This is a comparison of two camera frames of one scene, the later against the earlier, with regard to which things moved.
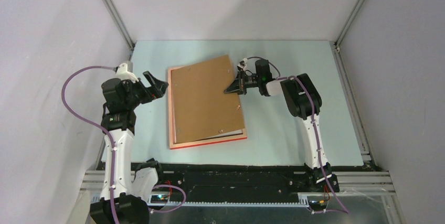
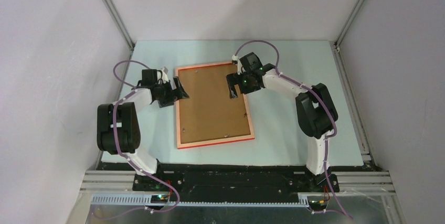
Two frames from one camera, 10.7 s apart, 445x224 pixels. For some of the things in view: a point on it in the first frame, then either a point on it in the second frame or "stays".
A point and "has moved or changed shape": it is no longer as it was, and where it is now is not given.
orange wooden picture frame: (173, 145) has moved or changed shape
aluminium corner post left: (113, 11) stays
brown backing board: (201, 109) has moved or changed shape
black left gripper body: (137, 93) -> (166, 95)
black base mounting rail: (193, 182) stays
